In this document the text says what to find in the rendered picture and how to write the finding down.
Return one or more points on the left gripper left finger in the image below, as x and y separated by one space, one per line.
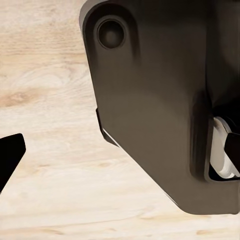
12 150

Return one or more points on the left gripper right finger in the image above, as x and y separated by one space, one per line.
232 149

